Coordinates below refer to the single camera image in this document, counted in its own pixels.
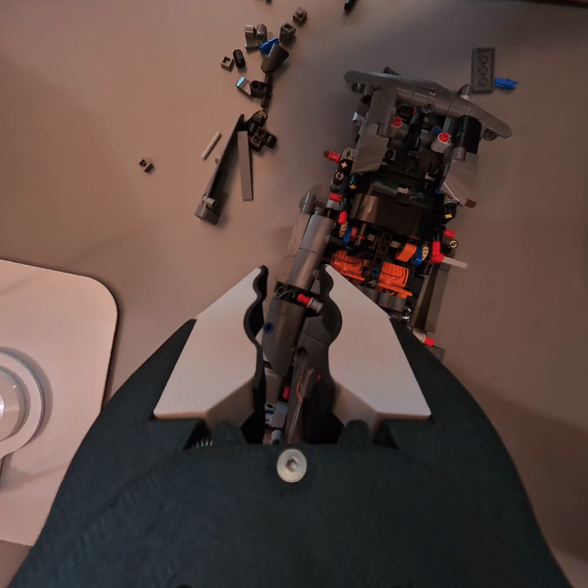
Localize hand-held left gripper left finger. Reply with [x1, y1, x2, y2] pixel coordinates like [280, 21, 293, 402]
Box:
[153, 265, 269, 435]

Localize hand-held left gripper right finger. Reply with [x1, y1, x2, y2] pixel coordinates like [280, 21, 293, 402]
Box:
[319, 264, 434, 435]

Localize small grey lego subassembly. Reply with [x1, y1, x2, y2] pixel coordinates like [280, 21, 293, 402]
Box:
[276, 212, 338, 297]

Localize large grey lego vehicle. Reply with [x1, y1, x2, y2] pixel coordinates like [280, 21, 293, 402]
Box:
[263, 66, 514, 445]

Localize long grey lego tile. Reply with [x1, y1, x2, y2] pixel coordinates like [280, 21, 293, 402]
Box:
[236, 131, 254, 202]

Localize scattered small lego pieces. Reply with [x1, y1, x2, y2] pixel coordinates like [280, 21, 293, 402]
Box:
[220, 6, 309, 152]

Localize dark grey lego plate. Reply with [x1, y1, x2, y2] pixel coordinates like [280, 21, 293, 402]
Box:
[471, 47, 497, 95]

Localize white book stand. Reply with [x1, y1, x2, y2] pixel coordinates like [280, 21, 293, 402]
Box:
[0, 258, 119, 547]

